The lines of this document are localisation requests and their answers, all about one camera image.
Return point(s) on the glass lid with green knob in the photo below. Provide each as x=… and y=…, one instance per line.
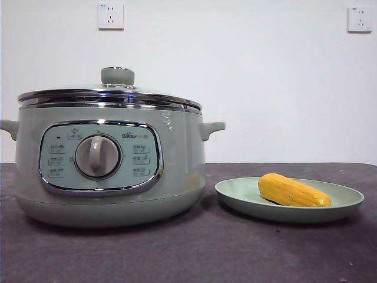
x=117, y=76

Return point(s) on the yellow corn cob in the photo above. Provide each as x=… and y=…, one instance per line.
x=291, y=191

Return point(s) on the pale green electric steamer pot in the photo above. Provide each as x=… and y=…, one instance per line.
x=176, y=153

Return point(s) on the pale green round plate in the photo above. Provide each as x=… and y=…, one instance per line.
x=235, y=194

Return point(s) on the white wall socket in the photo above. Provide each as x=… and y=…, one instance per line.
x=359, y=19
x=110, y=16

